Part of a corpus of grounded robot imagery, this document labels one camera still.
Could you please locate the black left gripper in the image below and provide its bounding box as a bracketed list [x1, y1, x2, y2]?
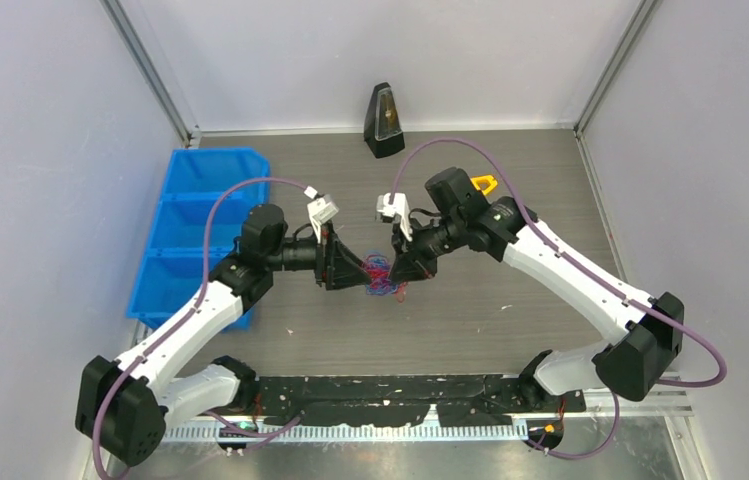
[266, 220, 371, 289]

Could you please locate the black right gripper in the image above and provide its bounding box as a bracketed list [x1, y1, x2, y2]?
[388, 213, 465, 286]

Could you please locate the red thin cable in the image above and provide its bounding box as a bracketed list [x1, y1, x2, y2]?
[361, 254, 410, 303]

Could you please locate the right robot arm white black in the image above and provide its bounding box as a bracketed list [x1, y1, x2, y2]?
[376, 167, 684, 411]

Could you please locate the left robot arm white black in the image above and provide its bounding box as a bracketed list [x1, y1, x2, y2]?
[75, 196, 370, 467]

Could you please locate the yellow triangular plastic piece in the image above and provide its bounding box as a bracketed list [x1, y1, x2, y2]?
[470, 174, 499, 196]

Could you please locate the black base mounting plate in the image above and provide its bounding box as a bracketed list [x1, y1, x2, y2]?
[192, 372, 587, 429]

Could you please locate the black metronome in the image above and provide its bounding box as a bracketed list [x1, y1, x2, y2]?
[363, 82, 405, 159]

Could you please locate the blue plastic bin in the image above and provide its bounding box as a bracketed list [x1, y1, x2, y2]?
[126, 147, 271, 329]

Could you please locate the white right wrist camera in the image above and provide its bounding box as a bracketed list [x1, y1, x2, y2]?
[375, 192, 413, 242]

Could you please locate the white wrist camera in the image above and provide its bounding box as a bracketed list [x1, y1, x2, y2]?
[375, 192, 413, 242]
[304, 186, 339, 231]

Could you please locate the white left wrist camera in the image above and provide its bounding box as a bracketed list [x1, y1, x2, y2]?
[304, 186, 339, 231]

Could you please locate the perforated metal rail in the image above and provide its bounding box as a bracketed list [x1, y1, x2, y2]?
[162, 420, 528, 444]

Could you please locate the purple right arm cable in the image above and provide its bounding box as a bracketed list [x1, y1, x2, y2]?
[389, 137, 728, 461]

